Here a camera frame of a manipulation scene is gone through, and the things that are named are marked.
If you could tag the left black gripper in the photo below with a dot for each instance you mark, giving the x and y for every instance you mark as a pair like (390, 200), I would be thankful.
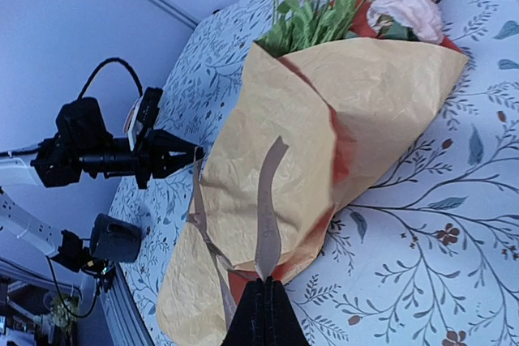
(157, 155)

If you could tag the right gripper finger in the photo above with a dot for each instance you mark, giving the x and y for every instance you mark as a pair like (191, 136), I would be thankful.
(265, 317)

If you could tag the tan raffia ribbon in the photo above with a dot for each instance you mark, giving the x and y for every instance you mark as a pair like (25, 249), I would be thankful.
(207, 260)

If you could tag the yellow wrapping paper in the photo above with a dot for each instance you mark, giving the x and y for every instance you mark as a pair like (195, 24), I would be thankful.
(189, 307)

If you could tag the orange wrapping paper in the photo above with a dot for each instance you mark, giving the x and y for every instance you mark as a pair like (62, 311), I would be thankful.
(347, 109)

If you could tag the pink rose fake stem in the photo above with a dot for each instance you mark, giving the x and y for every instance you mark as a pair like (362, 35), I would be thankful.
(422, 17)

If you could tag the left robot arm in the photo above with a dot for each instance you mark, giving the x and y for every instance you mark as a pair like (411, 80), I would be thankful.
(72, 207)

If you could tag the green leafy fake stem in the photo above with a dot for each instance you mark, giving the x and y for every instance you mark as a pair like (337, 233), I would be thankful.
(306, 23)

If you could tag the black mug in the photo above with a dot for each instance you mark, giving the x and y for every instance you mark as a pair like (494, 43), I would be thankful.
(114, 240)

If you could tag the floral patterned tablecloth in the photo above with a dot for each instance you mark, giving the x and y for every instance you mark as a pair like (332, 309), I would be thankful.
(429, 254)

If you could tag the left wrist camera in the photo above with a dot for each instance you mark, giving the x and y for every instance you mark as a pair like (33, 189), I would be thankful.
(81, 124)

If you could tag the front aluminium rail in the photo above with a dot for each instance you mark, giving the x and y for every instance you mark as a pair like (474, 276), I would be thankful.
(125, 324)

